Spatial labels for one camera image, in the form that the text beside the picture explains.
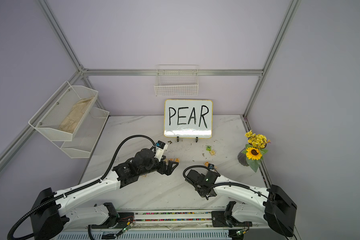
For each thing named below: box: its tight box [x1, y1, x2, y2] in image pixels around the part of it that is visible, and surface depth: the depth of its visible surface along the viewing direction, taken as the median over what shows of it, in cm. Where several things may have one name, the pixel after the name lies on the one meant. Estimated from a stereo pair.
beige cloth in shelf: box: [58, 96, 95, 134], surface depth 81 cm
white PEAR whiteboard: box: [163, 99, 213, 143], surface depth 106 cm
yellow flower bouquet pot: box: [237, 129, 271, 173], surface depth 78 cm
